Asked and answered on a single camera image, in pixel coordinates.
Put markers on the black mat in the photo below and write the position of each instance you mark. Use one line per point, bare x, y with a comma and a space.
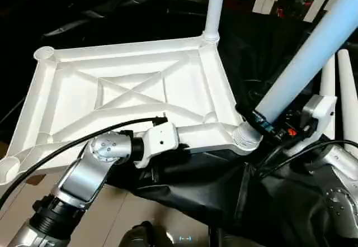
196, 202

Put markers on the grey robot foot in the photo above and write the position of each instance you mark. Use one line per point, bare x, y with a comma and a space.
140, 236
229, 238

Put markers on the white plastic table leg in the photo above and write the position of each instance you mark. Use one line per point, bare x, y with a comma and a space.
313, 62
348, 96
330, 96
213, 6

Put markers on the white plastic table top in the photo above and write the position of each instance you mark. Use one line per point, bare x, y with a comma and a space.
123, 90

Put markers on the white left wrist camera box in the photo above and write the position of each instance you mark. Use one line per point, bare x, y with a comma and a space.
159, 141

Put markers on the flat brown cardboard sheet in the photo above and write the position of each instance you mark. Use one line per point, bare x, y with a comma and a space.
33, 179

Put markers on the grey left robot foot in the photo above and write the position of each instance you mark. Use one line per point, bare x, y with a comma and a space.
140, 236

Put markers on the grey right robot foot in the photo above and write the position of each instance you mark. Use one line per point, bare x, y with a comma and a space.
229, 238

